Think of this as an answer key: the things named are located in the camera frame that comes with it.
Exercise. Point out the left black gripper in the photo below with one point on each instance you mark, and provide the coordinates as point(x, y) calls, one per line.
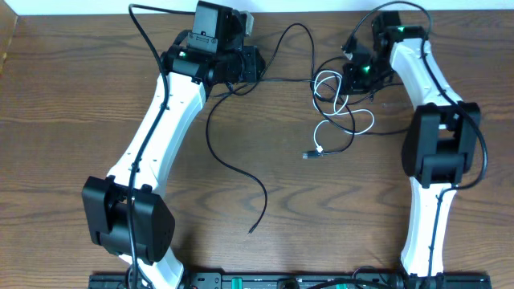
point(254, 71)

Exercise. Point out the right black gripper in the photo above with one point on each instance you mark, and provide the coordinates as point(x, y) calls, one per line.
point(352, 83)

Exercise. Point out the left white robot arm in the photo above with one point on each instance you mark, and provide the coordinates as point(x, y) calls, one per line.
point(126, 211)

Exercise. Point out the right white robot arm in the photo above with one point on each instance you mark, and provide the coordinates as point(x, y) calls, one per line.
point(440, 142)

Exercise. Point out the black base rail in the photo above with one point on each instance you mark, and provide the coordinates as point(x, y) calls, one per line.
point(361, 279)

